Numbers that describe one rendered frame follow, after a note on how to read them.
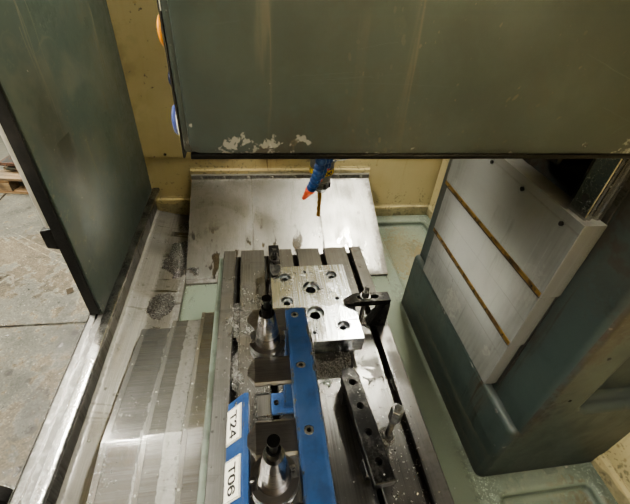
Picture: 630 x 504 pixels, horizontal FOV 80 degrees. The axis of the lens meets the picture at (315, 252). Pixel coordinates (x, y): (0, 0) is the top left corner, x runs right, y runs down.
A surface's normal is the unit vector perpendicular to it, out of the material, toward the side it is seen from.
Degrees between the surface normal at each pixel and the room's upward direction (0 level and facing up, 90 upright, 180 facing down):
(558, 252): 90
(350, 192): 24
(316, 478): 0
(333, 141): 90
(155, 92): 90
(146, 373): 8
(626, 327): 90
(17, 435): 0
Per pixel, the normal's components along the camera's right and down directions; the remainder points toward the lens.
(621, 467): -0.99, 0.04
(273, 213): 0.10, -0.44
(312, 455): 0.06, -0.77
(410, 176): 0.14, 0.63
